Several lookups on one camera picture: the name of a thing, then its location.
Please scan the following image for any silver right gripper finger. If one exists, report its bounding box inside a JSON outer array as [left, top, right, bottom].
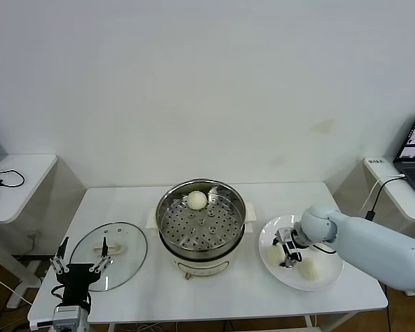
[[272, 227, 293, 247], [279, 255, 302, 269]]

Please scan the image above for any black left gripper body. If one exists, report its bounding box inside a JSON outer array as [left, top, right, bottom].
[[57, 263, 95, 307]]

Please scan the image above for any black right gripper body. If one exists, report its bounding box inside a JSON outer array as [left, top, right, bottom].
[[292, 226, 312, 257]]

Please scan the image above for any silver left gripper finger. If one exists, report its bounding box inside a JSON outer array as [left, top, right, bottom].
[[91, 237, 113, 275], [50, 236, 70, 275]]

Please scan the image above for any white steamed baozi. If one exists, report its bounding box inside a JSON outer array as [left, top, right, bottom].
[[187, 190, 208, 211], [265, 246, 286, 266], [298, 259, 320, 280]]

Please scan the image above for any round glass pot lid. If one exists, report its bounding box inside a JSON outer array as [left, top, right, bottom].
[[70, 221, 149, 293]]

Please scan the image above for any stainless steel steamer basket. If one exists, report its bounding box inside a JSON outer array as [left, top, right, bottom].
[[145, 178, 257, 255]]

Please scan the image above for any large white round plate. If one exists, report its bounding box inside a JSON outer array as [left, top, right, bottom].
[[258, 214, 344, 292]]

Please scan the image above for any cream electric pot base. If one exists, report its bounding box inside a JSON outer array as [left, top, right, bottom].
[[158, 221, 255, 280]]

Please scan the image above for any white side desk with mouse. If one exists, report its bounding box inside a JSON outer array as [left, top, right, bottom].
[[0, 154, 58, 308]]

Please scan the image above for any white side desk with label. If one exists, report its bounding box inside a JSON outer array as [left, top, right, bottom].
[[362, 156, 415, 297]]

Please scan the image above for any grey laptop with dark screen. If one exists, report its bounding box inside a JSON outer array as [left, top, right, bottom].
[[393, 110, 415, 205]]

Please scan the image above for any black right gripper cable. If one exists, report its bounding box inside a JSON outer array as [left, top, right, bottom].
[[311, 241, 338, 255]]

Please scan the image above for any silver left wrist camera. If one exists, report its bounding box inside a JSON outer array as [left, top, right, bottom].
[[53, 305, 83, 324]]

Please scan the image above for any white floor cable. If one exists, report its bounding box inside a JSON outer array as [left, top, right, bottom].
[[0, 269, 34, 307]]

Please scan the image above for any thin black looped cable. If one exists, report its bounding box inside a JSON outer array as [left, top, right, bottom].
[[0, 169, 26, 188]]

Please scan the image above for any white laptop cable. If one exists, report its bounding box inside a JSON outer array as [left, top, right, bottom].
[[362, 174, 407, 210]]

